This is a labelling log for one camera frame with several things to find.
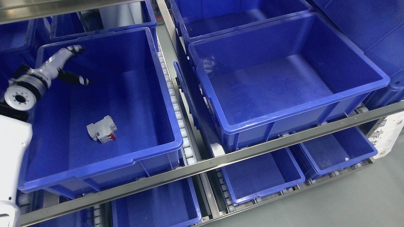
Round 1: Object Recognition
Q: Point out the large blue bin left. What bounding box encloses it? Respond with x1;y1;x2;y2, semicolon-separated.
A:
17;27;183;199

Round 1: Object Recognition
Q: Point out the blue bin lower centre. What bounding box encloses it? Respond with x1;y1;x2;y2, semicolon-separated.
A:
221;148;306;205

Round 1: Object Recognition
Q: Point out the metal shelf rack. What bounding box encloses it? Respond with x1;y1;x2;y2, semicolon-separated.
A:
0;0;404;227

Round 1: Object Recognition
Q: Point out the blue bin lower left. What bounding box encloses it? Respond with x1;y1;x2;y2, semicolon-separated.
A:
111;177;202;227

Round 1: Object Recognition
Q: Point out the grey red circuit breaker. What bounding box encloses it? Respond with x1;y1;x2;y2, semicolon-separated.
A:
86;115;117;144

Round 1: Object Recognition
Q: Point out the large blue bin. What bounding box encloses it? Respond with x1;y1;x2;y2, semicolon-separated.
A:
188;13;390;152
17;27;183;199

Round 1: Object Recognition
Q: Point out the blue bin lower right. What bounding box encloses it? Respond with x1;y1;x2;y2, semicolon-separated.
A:
289;126;378;180

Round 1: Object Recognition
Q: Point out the blue bin far left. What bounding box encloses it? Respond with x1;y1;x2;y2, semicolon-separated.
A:
0;19;44;92

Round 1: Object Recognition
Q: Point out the large blue bin right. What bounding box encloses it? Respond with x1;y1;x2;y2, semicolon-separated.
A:
188;13;390;152

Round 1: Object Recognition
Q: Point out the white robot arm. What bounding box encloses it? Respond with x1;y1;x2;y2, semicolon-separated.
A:
0;45;90;227

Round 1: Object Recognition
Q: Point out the blue bin rear centre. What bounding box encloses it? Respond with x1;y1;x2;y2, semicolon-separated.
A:
170;0;313;47

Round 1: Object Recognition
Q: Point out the white robotic hand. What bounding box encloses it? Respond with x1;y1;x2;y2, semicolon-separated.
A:
27;45;92;86

